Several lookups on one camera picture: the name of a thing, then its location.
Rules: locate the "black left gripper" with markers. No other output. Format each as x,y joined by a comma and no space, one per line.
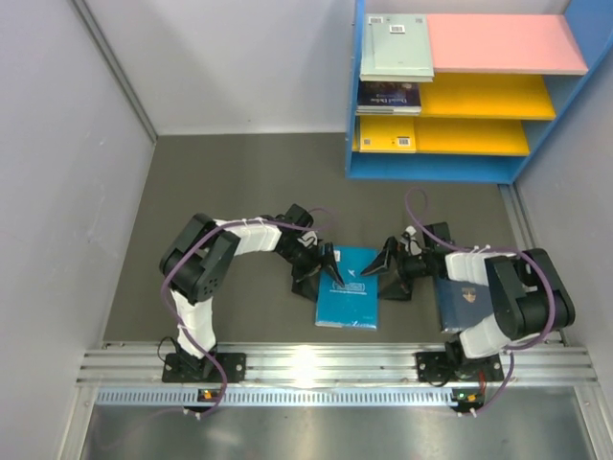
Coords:
304,284

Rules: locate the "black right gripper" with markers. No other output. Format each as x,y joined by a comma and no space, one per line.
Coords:
400,289

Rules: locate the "teal blue book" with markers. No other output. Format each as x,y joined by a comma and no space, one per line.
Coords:
352,304

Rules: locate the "navy blue book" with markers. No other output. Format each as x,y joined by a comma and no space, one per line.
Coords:
461,305

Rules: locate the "yellow book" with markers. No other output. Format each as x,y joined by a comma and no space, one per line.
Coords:
386,134

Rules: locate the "purple galaxy cover book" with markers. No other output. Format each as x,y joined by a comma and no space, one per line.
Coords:
388,98

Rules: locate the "grey book with circle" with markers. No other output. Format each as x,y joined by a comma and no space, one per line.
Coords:
396,48

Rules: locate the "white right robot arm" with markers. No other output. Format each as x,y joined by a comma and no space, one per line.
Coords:
523,291

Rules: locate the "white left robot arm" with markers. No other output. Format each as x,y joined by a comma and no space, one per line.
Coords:
196,264

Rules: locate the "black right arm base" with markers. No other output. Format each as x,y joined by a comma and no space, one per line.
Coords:
438,368

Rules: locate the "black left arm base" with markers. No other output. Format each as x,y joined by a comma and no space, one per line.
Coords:
181,367

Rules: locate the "blue bookshelf with coloured shelves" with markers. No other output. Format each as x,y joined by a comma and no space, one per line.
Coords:
503,82

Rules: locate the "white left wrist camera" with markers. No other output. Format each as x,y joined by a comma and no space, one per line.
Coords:
309,239

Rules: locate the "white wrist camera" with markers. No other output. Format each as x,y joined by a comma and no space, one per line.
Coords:
309,239
409,240

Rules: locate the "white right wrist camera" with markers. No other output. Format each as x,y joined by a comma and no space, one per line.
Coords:
409,240

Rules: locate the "aluminium mounting rail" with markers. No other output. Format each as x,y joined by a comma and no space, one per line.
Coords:
279,375

